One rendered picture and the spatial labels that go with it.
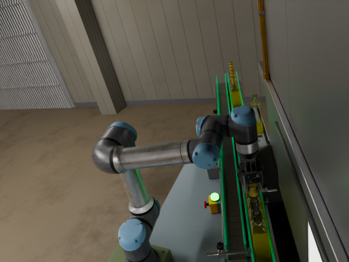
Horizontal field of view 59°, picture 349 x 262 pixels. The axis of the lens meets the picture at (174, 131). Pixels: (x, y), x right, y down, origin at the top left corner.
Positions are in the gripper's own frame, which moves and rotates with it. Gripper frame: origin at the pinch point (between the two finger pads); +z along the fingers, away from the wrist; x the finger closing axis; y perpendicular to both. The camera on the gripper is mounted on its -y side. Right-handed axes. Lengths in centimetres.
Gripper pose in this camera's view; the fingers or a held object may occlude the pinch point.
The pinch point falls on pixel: (253, 188)
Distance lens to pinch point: 122.2
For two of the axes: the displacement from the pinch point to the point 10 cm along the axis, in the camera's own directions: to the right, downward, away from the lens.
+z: 2.3, 8.4, 5.0
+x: 9.7, -1.5, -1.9
